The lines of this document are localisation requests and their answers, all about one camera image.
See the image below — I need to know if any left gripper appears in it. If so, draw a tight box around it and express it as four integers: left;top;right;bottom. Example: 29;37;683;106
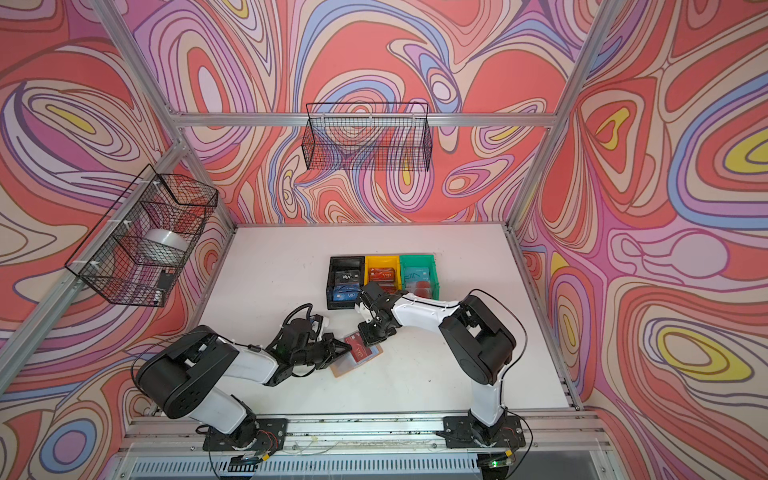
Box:
289;335;352;372

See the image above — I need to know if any red credit card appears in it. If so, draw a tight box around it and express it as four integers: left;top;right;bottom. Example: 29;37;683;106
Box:
344;332;373;364

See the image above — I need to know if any tan leather card holder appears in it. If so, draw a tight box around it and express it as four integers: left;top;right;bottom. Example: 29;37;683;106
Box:
330;332;383;378

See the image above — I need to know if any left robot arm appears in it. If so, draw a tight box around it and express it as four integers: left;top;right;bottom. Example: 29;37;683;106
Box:
132;303;352;449

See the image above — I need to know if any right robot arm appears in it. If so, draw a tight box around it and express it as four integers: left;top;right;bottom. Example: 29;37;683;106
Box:
355;283;520;431

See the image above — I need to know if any blue VIP card in bin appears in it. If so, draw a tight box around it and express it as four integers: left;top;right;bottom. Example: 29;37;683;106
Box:
331;284;360;302

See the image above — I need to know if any red card in yellow bin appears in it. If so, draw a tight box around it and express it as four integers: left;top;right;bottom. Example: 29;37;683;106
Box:
368;267;397;283

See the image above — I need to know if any black card in bin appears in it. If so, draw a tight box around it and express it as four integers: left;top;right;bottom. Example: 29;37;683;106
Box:
333;270;360;285

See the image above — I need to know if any red card in green bin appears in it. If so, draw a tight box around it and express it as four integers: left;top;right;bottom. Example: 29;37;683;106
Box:
406;280;433;299

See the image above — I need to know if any black plastic bin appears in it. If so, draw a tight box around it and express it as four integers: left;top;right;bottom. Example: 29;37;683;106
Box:
326;256;365;310

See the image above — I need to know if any yellow plastic bin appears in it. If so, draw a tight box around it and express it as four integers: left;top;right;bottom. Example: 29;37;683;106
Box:
364;255;402;293

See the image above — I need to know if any green plastic bin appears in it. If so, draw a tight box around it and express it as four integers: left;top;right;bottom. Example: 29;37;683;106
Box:
400;254;440;300

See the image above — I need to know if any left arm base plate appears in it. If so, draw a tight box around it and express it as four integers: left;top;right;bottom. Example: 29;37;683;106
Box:
203;418;288;454

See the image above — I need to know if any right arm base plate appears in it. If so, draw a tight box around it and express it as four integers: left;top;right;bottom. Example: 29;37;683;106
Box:
436;413;527;451

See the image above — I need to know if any black wire basket at back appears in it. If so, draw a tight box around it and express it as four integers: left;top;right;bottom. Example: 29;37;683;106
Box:
301;101;433;172

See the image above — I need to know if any black wire basket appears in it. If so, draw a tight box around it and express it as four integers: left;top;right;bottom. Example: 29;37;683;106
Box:
65;166;219;308
301;101;433;172

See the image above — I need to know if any aluminium front rail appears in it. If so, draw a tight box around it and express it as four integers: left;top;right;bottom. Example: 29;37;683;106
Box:
118;409;614;456

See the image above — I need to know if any black wire basket on left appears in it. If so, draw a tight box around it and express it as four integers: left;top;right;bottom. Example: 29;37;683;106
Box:
65;166;219;308

